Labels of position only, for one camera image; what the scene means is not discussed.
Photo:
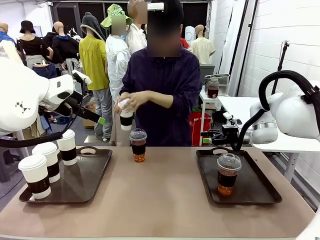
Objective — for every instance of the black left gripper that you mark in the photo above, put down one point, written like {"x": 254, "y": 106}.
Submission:
{"x": 71, "y": 103}

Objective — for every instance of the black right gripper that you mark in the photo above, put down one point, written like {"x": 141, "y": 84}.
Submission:
{"x": 230, "y": 136}

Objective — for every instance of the white paper cup black sleeve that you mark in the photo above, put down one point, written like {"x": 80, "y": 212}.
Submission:
{"x": 51, "y": 157}
{"x": 67, "y": 147}
{"x": 126, "y": 120}
{"x": 35, "y": 175}

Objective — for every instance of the clear plastic iced tea cup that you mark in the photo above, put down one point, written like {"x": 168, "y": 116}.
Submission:
{"x": 227, "y": 177}
{"x": 138, "y": 147}

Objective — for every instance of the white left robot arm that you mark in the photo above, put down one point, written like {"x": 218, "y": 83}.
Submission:
{"x": 20, "y": 95}

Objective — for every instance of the person's left forearm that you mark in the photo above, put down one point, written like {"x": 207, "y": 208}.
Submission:
{"x": 160, "y": 98}

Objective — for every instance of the metal tray bin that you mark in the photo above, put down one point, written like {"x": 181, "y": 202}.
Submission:
{"x": 222, "y": 78}

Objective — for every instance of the dark brown plastic tray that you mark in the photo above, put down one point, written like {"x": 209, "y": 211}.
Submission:
{"x": 255, "y": 185}
{"x": 82, "y": 180}

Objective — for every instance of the person's right hand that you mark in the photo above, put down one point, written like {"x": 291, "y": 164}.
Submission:
{"x": 118, "y": 103}

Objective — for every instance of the person's left hand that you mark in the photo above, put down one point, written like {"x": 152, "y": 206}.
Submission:
{"x": 138, "y": 100}

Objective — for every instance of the cardboard box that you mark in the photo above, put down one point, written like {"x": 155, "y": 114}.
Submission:
{"x": 87, "y": 123}

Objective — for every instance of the red bag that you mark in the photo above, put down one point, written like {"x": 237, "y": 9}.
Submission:
{"x": 197, "y": 125}

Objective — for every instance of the small white side table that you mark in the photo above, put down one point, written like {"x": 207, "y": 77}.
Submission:
{"x": 212, "y": 100}

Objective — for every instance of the glass jar dark liquid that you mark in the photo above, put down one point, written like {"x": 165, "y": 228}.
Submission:
{"x": 213, "y": 91}

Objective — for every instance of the person in navy jacket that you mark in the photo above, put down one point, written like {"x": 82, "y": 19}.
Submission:
{"x": 165, "y": 120}

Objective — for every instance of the mannequin yellow shirt grey hood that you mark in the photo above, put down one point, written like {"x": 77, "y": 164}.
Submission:
{"x": 93, "y": 65}

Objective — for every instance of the figure green hat white coat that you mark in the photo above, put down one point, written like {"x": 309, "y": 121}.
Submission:
{"x": 115, "y": 65}

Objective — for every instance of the blue jeans display torso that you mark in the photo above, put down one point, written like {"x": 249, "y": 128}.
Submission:
{"x": 46, "y": 71}

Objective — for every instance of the grey box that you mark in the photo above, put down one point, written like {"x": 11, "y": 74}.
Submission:
{"x": 206, "y": 70}

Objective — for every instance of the mannequin black hoodie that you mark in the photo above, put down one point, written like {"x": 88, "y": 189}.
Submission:
{"x": 65, "y": 47}

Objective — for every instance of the mannequin cream shirt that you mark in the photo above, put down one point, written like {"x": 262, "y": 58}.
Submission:
{"x": 202, "y": 50}

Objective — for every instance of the mannequin white shirt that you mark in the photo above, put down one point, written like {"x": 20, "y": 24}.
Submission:
{"x": 136, "y": 37}

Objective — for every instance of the mannequin black hat black top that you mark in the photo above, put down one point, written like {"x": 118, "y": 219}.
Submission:
{"x": 32, "y": 46}

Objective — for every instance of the red garment figure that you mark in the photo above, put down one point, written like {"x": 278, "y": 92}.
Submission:
{"x": 184, "y": 43}

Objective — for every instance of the black tripod stand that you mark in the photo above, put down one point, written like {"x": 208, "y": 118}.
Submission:
{"x": 281, "y": 60}

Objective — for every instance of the mannequin white blue jacket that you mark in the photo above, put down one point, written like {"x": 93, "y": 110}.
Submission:
{"x": 10, "y": 48}

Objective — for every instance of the white oval object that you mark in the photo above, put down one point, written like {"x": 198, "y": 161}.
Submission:
{"x": 190, "y": 33}

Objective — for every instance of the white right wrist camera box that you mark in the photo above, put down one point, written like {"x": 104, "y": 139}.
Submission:
{"x": 228, "y": 118}

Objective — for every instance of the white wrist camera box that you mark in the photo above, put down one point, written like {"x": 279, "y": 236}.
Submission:
{"x": 81, "y": 77}
{"x": 228, "y": 118}

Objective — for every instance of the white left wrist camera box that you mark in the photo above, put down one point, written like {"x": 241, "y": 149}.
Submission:
{"x": 81, "y": 77}

